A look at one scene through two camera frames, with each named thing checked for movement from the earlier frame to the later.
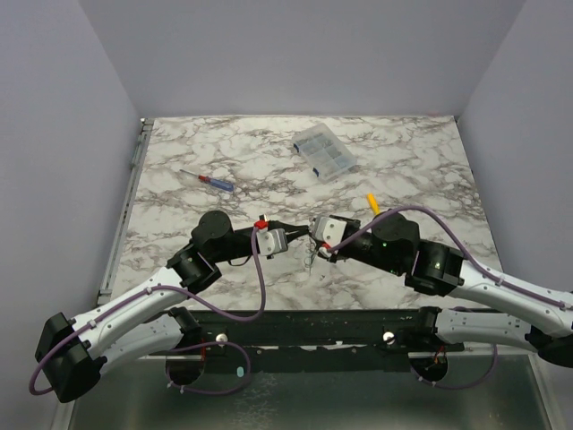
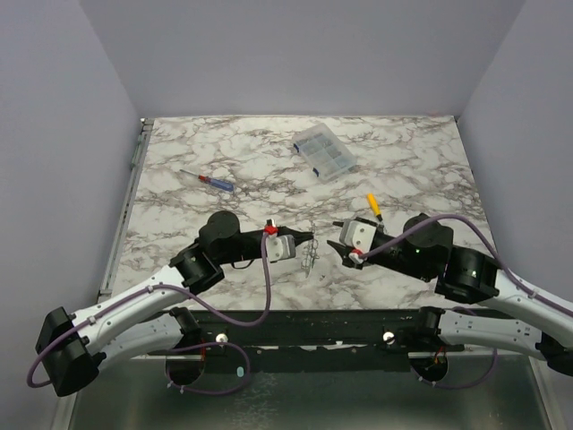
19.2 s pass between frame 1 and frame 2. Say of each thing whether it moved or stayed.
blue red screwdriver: stayed
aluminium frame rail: stayed
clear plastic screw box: stayed
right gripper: moved
